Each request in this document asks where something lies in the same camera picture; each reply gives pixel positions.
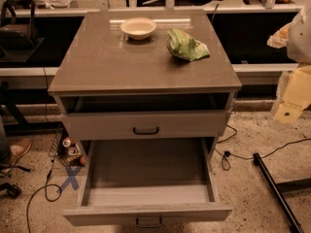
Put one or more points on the green jalapeno chip bag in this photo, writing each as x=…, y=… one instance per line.
x=183, y=45

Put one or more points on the wire basket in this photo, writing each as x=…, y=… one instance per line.
x=59, y=152

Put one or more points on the black middle drawer handle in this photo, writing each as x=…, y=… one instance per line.
x=148, y=222

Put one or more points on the brown soda can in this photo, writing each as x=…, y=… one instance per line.
x=82, y=161

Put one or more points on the black top drawer handle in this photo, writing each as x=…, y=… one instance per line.
x=138, y=131

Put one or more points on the open grey middle drawer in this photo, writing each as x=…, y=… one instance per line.
x=167, y=178

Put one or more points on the brown shoe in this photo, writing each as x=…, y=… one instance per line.
x=10, y=155

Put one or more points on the black floor clamp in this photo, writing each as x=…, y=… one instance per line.
x=12, y=189

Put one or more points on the black metal stand leg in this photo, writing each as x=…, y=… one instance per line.
x=278, y=189

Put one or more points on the grey drawer cabinet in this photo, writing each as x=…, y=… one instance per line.
x=106, y=72

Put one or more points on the white paper bowl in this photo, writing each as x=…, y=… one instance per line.
x=138, y=28

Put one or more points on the blue tape cross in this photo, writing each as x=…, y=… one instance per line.
x=71, y=179

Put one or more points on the black chair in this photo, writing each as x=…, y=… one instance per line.
x=17, y=41

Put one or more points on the black drawer handle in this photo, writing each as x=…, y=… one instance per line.
x=138, y=131
x=148, y=222

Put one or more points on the soda can silver top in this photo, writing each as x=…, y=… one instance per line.
x=67, y=142

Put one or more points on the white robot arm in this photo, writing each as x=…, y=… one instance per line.
x=299, y=42

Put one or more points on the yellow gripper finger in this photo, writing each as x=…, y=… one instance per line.
x=293, y=95
x=280, y=38

